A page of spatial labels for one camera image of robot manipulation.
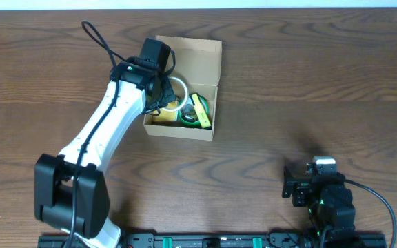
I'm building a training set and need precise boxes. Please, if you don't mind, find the yellow sticky note pad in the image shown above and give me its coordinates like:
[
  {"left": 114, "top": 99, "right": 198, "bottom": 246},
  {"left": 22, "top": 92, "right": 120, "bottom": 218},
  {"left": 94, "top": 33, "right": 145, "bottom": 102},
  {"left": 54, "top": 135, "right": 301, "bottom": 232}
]
[{"left": 152, "top": 100, "right": 179, "bottom": 123}]

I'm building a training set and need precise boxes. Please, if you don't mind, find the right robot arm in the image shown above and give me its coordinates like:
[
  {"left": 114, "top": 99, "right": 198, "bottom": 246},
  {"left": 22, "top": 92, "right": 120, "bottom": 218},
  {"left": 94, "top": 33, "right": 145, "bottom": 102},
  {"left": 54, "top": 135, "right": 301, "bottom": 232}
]
[{"left": 282, "top": 163, "right": 356, "bottom": 247}]

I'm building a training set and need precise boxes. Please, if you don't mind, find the white tape roll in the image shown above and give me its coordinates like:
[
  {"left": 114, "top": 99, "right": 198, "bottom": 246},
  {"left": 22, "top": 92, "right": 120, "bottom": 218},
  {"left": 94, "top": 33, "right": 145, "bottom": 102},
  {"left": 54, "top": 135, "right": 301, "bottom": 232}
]
[{"left": 160, "top": 76, "right": 190, "bottom": 112}]

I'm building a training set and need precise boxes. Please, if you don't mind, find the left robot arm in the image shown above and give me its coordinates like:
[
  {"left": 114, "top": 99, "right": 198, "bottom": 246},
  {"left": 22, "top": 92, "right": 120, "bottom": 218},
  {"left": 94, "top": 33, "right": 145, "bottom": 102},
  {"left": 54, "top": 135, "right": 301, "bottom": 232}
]
[{"left": 34, "top": 57, "right": 175, "bottom": 247}]

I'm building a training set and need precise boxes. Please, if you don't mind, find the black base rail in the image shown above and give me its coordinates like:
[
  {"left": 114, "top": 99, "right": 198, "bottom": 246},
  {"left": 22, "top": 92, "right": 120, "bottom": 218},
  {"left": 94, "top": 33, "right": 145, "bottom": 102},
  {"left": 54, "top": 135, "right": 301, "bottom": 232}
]
[{"left": 37, "top": 232, "right": 387, "bottom": 248}]

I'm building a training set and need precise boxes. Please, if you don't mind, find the brown cardboard box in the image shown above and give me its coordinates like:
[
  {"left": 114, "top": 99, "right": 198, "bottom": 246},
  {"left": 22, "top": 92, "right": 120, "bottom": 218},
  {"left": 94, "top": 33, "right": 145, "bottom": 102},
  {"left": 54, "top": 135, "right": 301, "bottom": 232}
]
[{"left": 143, "top": 35, "right": 223, "bottom": 141}]

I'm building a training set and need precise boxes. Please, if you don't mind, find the yellow highlighter pen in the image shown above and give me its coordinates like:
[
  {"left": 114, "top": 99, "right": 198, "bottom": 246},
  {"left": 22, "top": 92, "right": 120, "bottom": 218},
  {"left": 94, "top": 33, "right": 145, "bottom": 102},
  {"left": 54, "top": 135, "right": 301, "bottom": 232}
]
[{"left": 190, "top": 93, "right": 212, "bottom": 130}]

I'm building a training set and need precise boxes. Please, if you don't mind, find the green tape roll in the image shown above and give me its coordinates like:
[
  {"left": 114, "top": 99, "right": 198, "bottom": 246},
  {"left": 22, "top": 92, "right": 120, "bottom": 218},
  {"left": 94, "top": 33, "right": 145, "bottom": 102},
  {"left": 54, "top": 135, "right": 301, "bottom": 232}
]
[{"left": 177, "top": 96, "right": 201, "bottom": 128}]

